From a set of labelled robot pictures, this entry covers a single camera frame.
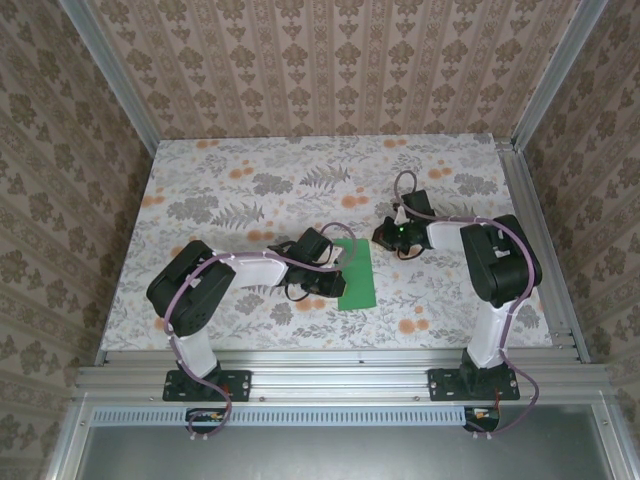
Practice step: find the aluminium side rail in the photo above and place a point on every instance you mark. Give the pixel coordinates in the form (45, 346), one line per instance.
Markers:
(542, 250)

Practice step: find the small black connector board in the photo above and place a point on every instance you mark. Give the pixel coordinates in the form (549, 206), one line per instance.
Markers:
(205, 417)
(482, 417)

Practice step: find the floral patterned table cover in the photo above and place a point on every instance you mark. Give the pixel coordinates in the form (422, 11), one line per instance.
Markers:
(225, 165)

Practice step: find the long aluminium base rail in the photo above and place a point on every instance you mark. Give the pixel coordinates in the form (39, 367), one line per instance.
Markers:
(350, 380)

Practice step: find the short aluminium frame rail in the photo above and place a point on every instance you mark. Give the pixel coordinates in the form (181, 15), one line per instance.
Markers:
(605, 450)
(65, 450)

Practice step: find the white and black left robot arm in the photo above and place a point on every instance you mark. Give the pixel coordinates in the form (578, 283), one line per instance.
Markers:
(255, 270)

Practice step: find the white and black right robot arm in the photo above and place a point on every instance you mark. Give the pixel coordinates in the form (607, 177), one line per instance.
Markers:
(500, 265)

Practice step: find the grey metal panel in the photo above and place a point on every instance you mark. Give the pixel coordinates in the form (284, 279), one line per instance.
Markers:
(325, 455)

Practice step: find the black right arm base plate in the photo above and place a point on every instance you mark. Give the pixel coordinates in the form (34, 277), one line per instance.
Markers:
(442, 385)

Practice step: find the aluminium frame post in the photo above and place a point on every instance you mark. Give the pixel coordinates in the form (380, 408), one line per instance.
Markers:
(115, 80)
(550, 75)

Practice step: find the green paper sheet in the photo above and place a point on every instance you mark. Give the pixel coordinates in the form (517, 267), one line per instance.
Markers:
(362, 280)

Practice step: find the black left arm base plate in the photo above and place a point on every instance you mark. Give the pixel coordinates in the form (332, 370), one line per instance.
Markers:
(235, 385)

